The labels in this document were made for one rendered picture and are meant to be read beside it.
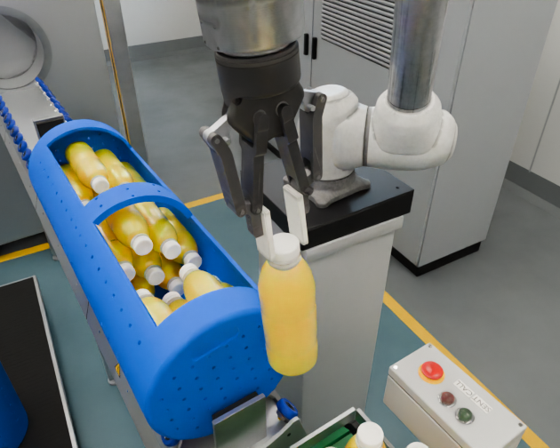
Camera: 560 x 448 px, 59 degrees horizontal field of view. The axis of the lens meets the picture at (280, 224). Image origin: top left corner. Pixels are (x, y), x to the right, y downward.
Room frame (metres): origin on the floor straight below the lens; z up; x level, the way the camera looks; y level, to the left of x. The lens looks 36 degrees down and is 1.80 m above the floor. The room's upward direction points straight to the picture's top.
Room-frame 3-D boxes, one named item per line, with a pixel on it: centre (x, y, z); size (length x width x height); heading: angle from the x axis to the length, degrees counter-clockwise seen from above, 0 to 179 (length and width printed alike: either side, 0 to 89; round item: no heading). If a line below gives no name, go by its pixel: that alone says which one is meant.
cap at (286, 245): (0.46, 0.00, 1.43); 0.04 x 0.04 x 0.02
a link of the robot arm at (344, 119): (1.20, -0.13, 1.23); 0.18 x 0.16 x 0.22; 77
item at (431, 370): (0.54, -0.26, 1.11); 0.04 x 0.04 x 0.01
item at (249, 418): (0.51, 0.07, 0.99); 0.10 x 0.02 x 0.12; 123
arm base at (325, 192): (1.22, -0.12, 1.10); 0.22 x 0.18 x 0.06; 35
